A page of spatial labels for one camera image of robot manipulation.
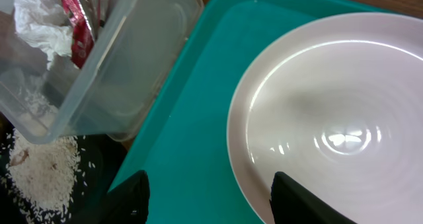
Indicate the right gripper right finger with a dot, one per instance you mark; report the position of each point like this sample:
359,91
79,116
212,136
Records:
292,203

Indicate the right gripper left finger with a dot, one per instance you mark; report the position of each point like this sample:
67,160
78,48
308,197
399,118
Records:
128,203

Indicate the white rice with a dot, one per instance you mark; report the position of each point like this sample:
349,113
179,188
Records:
44,175

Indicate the white napkin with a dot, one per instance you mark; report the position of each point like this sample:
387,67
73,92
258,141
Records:
43,24

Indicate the red snack wrapper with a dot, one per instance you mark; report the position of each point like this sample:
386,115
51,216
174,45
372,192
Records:
87,18

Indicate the black plastic tray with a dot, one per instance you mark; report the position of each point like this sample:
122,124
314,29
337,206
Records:
101,158

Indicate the teal serving tray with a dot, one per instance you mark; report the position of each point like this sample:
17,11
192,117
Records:
182,143

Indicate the pink plate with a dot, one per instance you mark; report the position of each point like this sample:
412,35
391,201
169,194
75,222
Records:
336,104

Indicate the clear plastic bin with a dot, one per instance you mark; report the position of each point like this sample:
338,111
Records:
114,90

